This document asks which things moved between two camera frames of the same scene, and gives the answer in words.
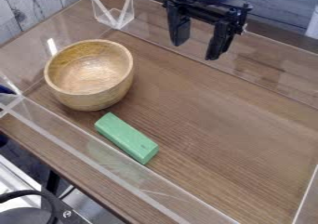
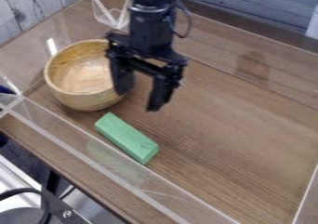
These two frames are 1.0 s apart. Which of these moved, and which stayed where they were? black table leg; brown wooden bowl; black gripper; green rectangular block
Moved: black gripper
Stayed: green rectangular block; black table leg; brown wooden bowl
